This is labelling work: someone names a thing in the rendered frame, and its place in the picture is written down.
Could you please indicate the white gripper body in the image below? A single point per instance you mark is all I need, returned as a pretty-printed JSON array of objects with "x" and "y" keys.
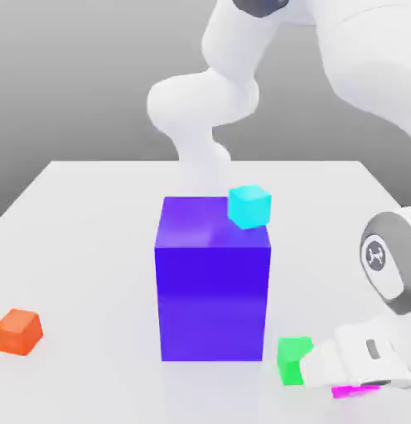
[{"x": 324, "y": 367}]

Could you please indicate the small magenta cube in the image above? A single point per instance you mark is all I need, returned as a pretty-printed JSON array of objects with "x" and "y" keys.
[{"x": 348, "y": 392}]

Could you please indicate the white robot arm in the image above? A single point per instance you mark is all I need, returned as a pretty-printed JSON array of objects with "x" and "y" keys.
[{"x": 199, "y": 109}]

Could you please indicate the small green cube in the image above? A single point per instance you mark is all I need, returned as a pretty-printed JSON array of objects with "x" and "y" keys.
[{"x": 288, "y": 361}]

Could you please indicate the small cyan cube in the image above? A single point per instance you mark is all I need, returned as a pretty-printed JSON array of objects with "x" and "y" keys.
[{"x": 248, "y": 207}]

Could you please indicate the small orange cube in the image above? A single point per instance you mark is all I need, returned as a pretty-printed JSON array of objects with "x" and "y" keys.
[{"x": 18, "y": 333}]

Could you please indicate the large purple box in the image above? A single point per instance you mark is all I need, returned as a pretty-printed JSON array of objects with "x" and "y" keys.
[{"x": 212, "y": 291}]

